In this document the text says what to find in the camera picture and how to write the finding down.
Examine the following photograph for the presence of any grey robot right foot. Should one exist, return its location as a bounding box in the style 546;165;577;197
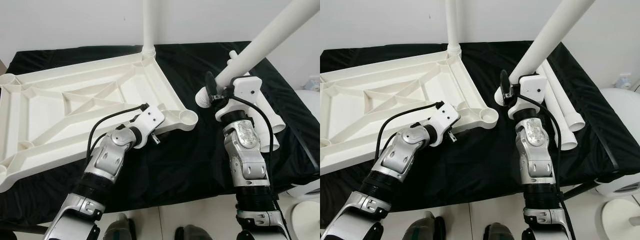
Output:
175;225;209;240
482;222;516;240

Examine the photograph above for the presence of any white round base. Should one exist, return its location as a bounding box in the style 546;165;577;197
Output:
600;197;640;240
292;200;321;240

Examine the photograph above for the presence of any black table cloth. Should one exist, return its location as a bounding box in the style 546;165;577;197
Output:
0;41;321;228
320;40;640;228

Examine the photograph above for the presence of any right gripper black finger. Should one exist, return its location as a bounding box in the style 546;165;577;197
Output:
499;70;512;97
204;71;220;99

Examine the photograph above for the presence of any grey robot left foot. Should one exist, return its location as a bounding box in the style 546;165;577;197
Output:
102;212;136;240
402;211;446;240

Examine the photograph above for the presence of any grey robot foot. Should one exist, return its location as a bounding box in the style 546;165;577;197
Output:
102;212;136;240
175;225;209;240
482;222;516;240
402;211;446;240

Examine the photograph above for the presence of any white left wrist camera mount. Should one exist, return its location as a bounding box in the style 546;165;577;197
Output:
132;105;166;149
427;102;461;147

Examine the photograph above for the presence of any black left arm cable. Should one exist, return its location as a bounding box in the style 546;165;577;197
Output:
86;103;149;162
375;101;445;157

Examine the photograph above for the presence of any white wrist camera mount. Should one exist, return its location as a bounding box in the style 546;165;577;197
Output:
427;102;461;147
215;76;262;121
507;74;547;121
132;105;166;149

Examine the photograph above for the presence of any white plastic table top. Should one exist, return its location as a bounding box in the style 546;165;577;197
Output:
0;52;199;193
320;51;499;176

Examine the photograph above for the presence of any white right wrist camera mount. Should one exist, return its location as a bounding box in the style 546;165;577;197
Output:
507;74;547;121
215;76;262;121

